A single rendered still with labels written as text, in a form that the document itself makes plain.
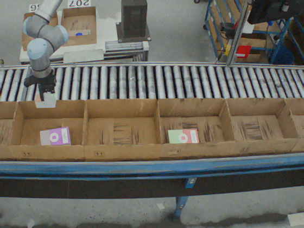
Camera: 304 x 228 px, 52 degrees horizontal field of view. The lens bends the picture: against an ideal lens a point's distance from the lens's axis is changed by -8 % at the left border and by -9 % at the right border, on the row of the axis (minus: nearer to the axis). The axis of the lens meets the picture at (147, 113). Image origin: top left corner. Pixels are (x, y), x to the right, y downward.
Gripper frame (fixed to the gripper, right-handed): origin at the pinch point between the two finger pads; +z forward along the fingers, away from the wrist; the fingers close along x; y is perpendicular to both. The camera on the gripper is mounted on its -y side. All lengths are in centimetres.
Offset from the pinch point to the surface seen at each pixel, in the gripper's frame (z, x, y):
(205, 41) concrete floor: 116, 178, 136
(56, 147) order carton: 12.7, -21.3, 5.9
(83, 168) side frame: 24.6, -26.4, 19.0
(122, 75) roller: 41, 53, 40
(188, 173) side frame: 36, -25, 76
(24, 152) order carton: 18.0, -21.2, -12.4
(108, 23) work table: 41, 113, 29
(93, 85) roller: 41, 45, 21
